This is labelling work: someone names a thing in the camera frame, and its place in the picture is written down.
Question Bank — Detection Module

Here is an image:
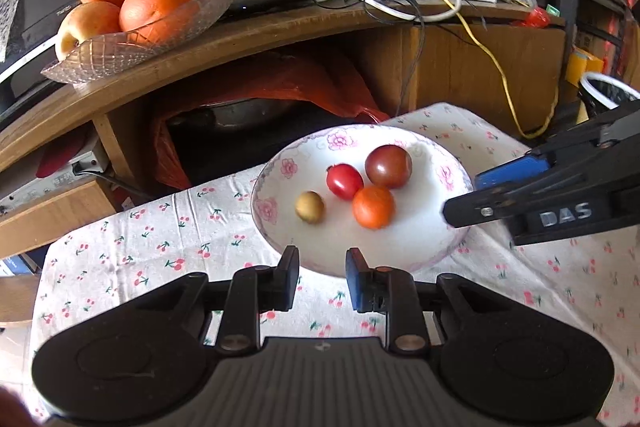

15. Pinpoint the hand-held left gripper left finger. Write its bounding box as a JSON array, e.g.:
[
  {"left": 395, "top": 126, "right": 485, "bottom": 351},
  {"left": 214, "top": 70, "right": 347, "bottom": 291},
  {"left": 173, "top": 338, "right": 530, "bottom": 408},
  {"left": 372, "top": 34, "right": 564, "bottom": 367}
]
[{"left": 145, "top": 246, "right": 301, "bottom": 353}]

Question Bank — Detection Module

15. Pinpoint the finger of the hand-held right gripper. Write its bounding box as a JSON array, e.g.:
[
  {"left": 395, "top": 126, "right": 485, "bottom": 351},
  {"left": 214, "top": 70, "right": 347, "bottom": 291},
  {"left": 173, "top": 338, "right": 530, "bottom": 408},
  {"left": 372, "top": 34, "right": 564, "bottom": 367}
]
[
  {"left": 440, "top": 134, "right": 640, "bottom": 229},
  {"left": 474, "top": 99, "right": 640, "bottom": 194}
]

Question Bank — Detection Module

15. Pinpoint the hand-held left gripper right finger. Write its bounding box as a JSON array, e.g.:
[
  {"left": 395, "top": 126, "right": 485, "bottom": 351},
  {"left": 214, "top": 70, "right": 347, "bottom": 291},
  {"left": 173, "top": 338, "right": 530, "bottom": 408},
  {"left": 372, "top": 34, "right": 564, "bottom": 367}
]
[{"left": 345, "top": 247, "right": 501, "bottom": 354}]

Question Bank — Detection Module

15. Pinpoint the white floral plate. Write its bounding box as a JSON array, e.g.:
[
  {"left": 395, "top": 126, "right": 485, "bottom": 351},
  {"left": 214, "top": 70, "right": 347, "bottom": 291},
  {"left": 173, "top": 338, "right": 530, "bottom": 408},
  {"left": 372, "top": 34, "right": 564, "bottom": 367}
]
[{"left": 250, "top": 124, "right": 475, "bottom": 279}]

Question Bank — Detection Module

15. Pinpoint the small yellow-brown fruit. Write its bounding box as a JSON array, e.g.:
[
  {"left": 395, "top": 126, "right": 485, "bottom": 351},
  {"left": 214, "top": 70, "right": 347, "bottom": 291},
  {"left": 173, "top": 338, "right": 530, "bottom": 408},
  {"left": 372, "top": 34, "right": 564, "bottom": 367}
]
[{"left": 294, "top": 190, "right": 326, "bottom": 225}]

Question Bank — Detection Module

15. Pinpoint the small orange tomato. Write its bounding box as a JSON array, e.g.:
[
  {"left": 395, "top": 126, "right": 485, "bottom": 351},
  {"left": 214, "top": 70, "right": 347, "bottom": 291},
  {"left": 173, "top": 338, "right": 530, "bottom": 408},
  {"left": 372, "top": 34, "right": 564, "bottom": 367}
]
[{"left": 351, "top": 185, "right": 397, "bottom": 229}]

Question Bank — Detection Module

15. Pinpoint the red cherry tomato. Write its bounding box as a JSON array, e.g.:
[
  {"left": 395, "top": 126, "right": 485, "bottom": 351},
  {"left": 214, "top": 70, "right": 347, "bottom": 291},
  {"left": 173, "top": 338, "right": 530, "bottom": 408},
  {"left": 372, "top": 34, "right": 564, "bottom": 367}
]
[{"left": 326, "top": 163, "right": 364, "bottom": 200}]

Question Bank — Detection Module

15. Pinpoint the dark purple tomato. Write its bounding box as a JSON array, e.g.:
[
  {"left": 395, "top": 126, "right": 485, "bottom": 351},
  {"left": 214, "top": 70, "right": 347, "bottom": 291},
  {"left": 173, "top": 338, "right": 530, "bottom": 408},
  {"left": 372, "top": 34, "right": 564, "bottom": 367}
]
[{"left": 364, "top": 145, "right": 413, "bottom": 189}]

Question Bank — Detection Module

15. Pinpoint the black and white cup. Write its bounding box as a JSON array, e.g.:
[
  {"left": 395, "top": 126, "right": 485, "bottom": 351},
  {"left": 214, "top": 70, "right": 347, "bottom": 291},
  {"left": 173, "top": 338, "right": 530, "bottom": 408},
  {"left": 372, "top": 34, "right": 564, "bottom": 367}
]
[{"left": 579, "top": 72, "right": 640, "bottom": 120}]

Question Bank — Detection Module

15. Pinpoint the yellow box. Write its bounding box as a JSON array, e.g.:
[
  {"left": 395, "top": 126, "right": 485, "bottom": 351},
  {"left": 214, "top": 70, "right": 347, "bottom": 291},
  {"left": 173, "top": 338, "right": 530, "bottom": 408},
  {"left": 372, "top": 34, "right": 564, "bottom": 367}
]
[{"left": 567, "top": 47, "right": 593, "bottom": 85}]

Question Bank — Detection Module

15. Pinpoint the cherry print tablecloth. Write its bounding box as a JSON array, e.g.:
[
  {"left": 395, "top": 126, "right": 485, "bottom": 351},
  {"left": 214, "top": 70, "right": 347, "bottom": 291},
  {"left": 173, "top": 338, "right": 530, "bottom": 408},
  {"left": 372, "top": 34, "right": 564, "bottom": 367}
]
[{"left": 27, "top": 103, "right": 640, "bottom": 427}]

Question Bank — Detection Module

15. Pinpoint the red wrapper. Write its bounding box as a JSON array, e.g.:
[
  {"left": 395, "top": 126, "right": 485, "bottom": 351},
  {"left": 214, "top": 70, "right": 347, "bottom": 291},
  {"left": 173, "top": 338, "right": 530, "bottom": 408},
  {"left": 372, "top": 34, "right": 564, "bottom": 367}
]
[{"left": 512, "top": 7, "right": 551, "bottom": 28}]

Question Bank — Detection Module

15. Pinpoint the metal pot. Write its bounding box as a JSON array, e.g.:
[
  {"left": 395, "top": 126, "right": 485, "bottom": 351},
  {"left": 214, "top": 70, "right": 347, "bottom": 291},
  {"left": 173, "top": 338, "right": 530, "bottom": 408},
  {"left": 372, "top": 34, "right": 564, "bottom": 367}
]
[{"left": 200, "top": 99, "right": 301, "bottom": 130}]

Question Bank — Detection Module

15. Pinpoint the orange plastic bag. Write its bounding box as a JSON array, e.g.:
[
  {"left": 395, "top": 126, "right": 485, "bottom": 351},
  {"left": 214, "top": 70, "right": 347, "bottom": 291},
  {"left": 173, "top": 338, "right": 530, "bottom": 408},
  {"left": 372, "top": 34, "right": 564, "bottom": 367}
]
[{"left": 147, "top": 52, "right": 391, "bottom": 192}]

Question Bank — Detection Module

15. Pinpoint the wooden desk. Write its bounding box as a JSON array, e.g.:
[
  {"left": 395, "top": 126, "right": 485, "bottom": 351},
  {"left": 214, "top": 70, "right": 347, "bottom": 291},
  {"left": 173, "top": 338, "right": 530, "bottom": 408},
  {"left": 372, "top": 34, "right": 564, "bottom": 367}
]
[{"left": 0, "top": 2, "right": 568, "bottom": 323}]

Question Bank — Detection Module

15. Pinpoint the silver set-top box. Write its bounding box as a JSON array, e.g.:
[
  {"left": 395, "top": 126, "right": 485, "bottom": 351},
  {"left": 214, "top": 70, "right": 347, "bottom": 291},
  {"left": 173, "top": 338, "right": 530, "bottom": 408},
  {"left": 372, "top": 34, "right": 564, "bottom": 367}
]
[{"left": 0, "top": 142, "right": 111, "bottom": 214}]

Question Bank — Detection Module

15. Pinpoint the dark red cloth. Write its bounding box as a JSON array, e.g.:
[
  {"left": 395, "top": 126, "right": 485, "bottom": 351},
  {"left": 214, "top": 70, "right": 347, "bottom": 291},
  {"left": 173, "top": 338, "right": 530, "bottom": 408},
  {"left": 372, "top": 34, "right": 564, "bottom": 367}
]
[{"left": 37, "top": 127, "right": 96, "bottom": 180}]

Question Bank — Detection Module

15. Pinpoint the blue box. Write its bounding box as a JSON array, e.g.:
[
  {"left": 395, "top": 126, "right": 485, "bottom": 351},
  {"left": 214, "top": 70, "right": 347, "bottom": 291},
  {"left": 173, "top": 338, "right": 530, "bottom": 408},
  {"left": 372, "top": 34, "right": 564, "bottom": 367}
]
[{"left": 0, "top": 254, "right": 38, "bottom": 278}]

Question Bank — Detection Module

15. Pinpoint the clear glass fruit dish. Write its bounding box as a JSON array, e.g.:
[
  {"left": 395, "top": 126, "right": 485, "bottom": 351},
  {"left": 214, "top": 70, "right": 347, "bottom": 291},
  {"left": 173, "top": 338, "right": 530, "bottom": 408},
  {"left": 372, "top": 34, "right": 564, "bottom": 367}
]
[{"left": 40, "top": 0, "right": 236, "bottom": 85}]

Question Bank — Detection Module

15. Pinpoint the yellow-red apple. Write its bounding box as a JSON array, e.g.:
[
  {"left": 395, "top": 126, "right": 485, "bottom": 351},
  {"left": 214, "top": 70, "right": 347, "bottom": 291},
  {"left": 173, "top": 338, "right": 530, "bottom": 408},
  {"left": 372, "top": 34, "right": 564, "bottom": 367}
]
[{"left": 55, "top": 1, "right": 122, "bottom": 62}]

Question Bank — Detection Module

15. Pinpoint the yellow cable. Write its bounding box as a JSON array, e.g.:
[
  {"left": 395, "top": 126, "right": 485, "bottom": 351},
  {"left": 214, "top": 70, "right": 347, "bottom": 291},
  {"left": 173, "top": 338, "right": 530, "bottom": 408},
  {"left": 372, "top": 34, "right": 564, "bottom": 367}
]
[{"left": 220, "top": 0, "right": 561, "bottom": 140}]

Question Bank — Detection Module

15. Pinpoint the black cable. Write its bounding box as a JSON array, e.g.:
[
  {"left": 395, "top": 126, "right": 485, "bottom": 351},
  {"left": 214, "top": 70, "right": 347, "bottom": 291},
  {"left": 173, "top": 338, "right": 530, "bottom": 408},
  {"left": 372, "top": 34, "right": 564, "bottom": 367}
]
[
  {"left": 310, "top": 0, "right": 426, "bottom": 118},
  {"left": 90, "top": 169, "right": 153, "bottom": 204}
]

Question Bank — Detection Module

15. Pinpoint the white cable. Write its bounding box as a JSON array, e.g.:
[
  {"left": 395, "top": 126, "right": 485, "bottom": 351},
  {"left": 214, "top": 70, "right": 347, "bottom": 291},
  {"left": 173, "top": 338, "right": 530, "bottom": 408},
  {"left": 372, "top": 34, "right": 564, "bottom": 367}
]
[{"left": 312, "top": 0, "right": 463, "bottom": 22}]

